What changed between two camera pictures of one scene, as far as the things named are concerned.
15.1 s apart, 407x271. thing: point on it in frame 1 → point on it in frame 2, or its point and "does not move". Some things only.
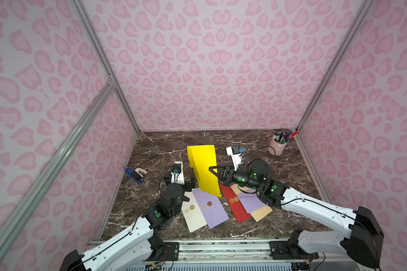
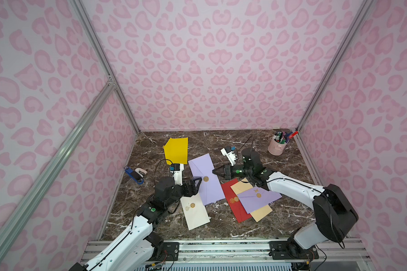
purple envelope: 211,208 → 210,189
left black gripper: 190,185 does not move
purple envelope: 251,201 does not move
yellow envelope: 201,158 → 176,151
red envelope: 236,205 does not move
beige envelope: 256,215 does not move
